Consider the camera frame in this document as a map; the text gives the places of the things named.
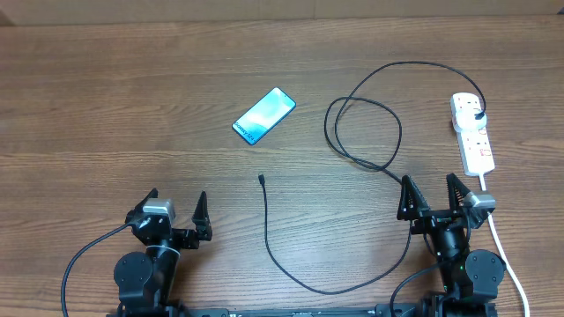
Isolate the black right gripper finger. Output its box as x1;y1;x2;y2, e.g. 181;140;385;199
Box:
397;175;430;220
446;173;470;210

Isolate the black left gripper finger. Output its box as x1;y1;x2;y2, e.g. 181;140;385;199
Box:
192;191;212;241
134;188;159;210

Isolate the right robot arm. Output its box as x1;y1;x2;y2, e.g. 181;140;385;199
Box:
389;173;507;317

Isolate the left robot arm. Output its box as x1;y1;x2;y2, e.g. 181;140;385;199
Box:
114;188;212;316

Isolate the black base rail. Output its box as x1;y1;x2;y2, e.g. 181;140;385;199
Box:
105;301;499;317

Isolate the white power strip cord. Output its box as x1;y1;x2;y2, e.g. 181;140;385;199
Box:
478;173;531;317

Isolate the blue Samsung smartphone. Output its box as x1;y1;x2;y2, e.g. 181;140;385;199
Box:
232;87;297;145

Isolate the black USB charging cable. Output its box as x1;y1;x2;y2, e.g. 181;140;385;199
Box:
257;60;487;296

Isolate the white power strip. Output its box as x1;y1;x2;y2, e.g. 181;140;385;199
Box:
449;92;495;176

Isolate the white charger plug adapter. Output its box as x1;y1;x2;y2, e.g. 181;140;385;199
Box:
452;108;487;132

